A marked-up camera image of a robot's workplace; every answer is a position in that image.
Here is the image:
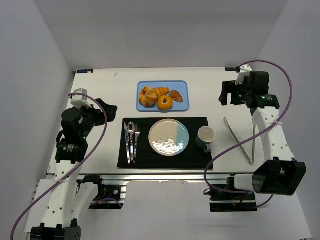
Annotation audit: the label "silver spoon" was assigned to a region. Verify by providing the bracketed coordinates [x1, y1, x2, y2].
[127, 121, 136, 163]

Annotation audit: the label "silver knife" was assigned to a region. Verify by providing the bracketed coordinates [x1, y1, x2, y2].
[123, 122, 131, 164]

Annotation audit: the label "orange bagel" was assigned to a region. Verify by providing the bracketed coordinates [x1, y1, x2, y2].
[157, 95, 173, 111]

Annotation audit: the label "black placemat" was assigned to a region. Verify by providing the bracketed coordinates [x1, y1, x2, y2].
[117, 117, 212, 170]

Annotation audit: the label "metal tongs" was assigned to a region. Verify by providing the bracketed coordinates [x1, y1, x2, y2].
[223, 116, 257, 165]

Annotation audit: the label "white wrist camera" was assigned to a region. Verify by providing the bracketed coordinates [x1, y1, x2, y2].
[234, 64, 252, 85]
[70, 88, 92, 109]

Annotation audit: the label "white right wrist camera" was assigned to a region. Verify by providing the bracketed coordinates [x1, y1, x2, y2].
[234, 64, 252, 85]

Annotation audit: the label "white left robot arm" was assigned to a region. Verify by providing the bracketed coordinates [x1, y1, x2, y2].
[30, 96, 118, 240]

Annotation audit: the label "striped cone croissant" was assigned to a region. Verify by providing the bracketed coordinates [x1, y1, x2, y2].
[154, 87, 170, 98]

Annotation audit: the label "beige and blue plate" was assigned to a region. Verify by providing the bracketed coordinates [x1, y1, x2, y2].
[148, 118, 190, 157]

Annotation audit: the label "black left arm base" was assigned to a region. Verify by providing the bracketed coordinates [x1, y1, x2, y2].
[76, 174, 124, 210]

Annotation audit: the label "round split bread roll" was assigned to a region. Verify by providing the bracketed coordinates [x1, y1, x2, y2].
[139, 86, 158, 107]

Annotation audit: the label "silver fork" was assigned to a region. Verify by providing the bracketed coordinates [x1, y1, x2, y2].
[133, 124, 141, 164]

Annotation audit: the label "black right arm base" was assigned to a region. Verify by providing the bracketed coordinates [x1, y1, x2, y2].
[203, 174, 258, 213]

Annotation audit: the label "blue plastic tray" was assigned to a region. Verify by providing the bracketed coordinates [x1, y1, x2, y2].
[136, 80, 190, 112]

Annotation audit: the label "aluminium frame rail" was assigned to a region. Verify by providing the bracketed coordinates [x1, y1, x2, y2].
[46, 172, 256, 182]

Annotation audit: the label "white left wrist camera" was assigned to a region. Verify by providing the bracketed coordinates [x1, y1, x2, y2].
[70, 88, 92, 109]

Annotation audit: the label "teal ceramic mug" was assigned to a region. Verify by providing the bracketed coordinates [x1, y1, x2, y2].
[195, 126, 216, 153]

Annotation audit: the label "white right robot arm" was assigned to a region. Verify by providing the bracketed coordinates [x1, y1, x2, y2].
[219, 71, 307, 196]

